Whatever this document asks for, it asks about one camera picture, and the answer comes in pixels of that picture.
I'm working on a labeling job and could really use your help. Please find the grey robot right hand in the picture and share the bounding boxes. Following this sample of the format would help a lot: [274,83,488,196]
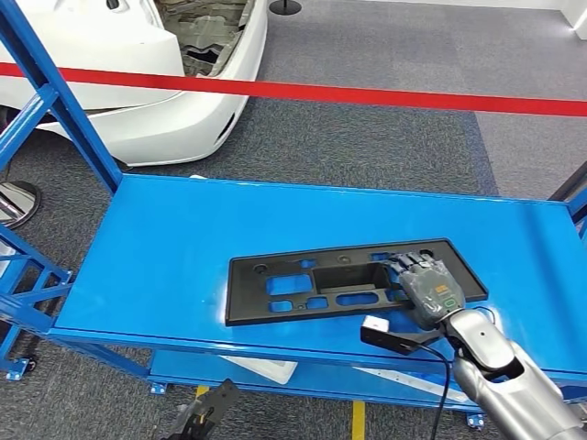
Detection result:
[383,251,467,332]

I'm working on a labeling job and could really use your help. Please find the black plastic perforated panel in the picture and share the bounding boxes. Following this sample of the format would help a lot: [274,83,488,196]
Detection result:
[224,238,490,328]

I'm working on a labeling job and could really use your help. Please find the black stanchion base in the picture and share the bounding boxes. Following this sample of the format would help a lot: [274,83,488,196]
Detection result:
[268,0,302,17]

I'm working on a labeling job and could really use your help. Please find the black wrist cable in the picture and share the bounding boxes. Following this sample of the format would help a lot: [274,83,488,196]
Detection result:
[409,336,453,440]

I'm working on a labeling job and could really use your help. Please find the white car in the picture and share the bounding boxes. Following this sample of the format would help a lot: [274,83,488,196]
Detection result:
[0,0,269,168]

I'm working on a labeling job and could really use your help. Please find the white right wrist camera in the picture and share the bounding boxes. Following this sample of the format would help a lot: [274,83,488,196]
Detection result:
[360,314,430,358]

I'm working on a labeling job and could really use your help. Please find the red barrier belt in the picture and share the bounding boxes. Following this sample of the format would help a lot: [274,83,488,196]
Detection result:
[0,60,587,118]

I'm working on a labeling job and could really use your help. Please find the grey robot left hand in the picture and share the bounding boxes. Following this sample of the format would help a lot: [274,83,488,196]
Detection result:
[161,379,240,440]

